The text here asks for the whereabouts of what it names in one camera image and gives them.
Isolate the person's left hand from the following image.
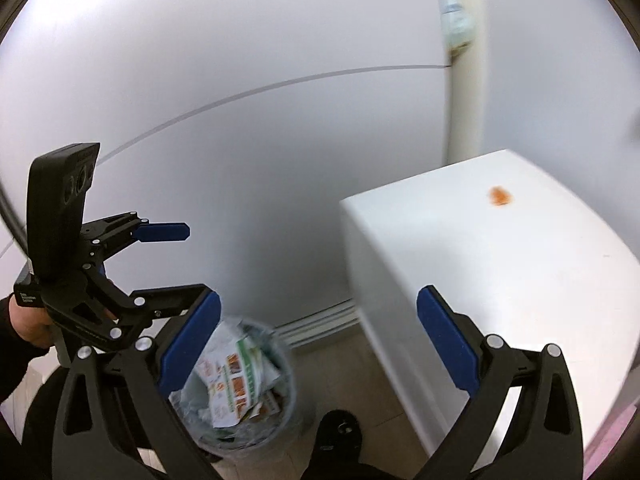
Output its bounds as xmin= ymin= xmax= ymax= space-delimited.
xmin=9 ymin=305 xmax=55 ymax=348

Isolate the printed food flyer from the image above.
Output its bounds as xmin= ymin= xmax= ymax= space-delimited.
xmin=195 ymin=322 xmax=281 ymax=428

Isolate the small orange peel piece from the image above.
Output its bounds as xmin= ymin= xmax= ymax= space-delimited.
xmin=487 ymin=185 xmax=516 ymax=207

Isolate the pink blanket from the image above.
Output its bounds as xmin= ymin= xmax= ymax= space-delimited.
xmin=582 ymin=400 xmax=633 ymax=480

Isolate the light blue cloth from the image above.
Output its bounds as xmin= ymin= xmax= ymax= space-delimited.
xmin=432 ymin=0 xmax=478 ymax=53

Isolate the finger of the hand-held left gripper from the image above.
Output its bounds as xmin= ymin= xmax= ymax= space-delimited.
xmin=75 ymin=265 xmax=211 ymax=354
xmin=80 ymin=211 xmax=191 ymax=266

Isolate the black slipper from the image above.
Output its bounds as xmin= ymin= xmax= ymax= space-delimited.
xmin=312 ymin=409 xmax=364 ymax=468

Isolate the trash bin with clear liner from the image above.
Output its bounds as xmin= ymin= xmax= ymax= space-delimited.
xmin=167 ymin=315 xmax=301 ymax=458

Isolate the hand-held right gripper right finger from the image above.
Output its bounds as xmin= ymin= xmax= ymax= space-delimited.
xmin=415 ymin=284 xmax=586 ymax=480

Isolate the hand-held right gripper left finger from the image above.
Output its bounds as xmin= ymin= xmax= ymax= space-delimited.
xmin=52 ymin=287 xmax=236 ymax=480

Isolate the grey wardrobe door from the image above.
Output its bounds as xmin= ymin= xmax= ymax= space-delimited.
xmin=0 ymin=0 xmax=453 ymax=341

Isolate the white nightstand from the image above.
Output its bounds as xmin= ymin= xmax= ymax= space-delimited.
xmin=339 ymin=149 xmax=640 ymax=456

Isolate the cream wardrobe frame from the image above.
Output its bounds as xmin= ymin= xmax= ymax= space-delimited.
xmin=442 ymin=0 xmax=493 ymax=166

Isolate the person's black pants leg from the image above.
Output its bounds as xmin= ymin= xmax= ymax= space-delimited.
xmin=0 ymin=360 xmax=431 ymax=480

